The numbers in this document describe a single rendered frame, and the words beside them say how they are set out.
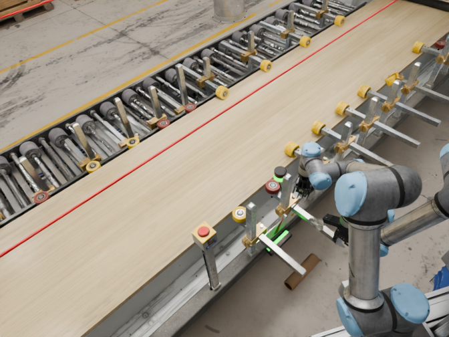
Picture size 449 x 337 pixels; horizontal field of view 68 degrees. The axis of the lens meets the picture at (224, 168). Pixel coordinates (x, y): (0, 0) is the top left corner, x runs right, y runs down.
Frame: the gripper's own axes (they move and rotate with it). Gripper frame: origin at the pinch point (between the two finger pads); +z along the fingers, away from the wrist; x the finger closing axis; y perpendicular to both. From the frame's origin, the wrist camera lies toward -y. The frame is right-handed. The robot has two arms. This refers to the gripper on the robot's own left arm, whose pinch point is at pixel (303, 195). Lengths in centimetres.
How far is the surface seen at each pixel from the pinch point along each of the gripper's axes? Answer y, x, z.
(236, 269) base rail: 35, -20, 31
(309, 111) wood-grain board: -76, -19, 11
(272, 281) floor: 5, -8, 101
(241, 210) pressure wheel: 14.1, -26.5, 10.5
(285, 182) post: 1.6, -8.9, -7.1
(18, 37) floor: -189, -506, 100
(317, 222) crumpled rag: 2.9, 9.8, 13.9
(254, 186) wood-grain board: -3.0, -26.9, 10.8
